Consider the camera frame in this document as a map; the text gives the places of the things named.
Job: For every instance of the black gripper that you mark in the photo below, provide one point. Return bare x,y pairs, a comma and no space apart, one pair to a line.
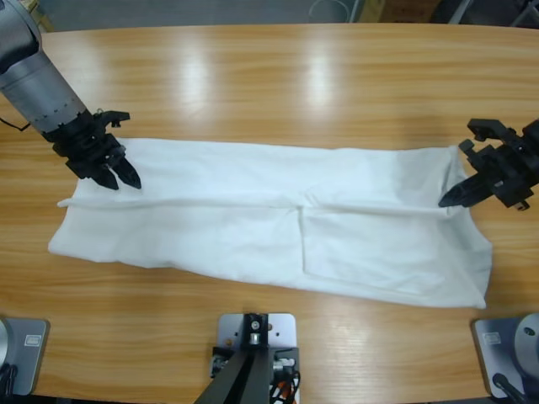
513,172
84,147

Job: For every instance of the white t-shirt with black print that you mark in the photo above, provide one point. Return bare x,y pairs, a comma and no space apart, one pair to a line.
252,210

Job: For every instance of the brown cardboard box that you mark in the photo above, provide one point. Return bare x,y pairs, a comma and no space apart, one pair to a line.
404,8

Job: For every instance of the light cardboard box stack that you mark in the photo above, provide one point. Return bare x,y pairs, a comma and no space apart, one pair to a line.
42,17

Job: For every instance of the white mounting block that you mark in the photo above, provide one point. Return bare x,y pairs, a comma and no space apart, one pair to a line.
282,328

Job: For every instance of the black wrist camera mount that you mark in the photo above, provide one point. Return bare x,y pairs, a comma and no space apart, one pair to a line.
118,115
488,125

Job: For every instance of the grey metal frame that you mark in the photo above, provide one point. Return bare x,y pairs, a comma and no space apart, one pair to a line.
461,10

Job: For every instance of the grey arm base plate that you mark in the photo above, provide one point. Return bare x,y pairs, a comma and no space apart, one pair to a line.
29,362
490,349

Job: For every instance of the dark post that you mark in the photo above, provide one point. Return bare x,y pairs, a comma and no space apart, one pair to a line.
240,379

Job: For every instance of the black bracket with silver fittings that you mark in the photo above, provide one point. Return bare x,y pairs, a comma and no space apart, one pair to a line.
290,351

